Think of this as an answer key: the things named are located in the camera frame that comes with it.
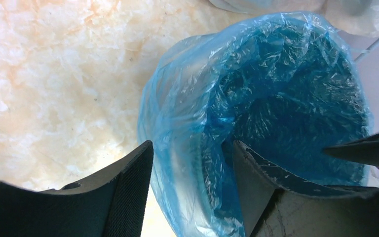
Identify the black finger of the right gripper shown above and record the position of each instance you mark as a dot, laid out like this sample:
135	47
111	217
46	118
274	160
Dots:
364	151

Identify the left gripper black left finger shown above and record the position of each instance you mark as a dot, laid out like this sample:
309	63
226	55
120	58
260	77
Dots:
108	203

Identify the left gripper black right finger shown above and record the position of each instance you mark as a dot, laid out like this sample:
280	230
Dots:
275	202

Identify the blue plastic trash bag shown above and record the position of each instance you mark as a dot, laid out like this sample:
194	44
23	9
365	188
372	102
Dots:
283	83

